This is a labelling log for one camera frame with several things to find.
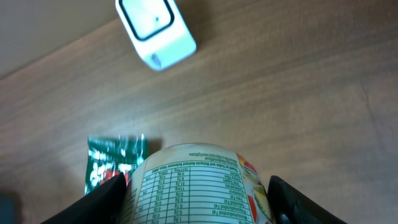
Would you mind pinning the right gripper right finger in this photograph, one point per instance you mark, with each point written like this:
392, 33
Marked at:
291, 206

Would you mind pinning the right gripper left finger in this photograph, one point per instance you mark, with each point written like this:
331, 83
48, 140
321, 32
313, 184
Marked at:
101, 205

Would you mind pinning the green 3M gloves packet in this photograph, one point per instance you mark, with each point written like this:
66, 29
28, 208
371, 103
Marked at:
111, 156

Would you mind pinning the green lid jar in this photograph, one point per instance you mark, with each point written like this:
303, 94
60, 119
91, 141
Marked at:
195, 183

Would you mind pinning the white barcode scanner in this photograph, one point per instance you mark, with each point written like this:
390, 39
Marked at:
157, 31

